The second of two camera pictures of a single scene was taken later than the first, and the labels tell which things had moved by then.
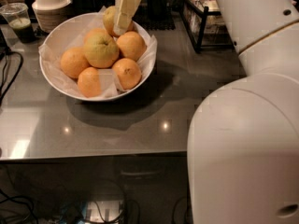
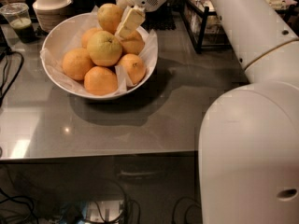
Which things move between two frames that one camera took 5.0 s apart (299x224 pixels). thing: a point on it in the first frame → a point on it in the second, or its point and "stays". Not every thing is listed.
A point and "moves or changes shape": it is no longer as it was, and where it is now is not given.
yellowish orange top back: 109,18 moves or changes shape
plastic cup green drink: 19,19 stays
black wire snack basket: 204,20 stays
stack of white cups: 49,8 stays
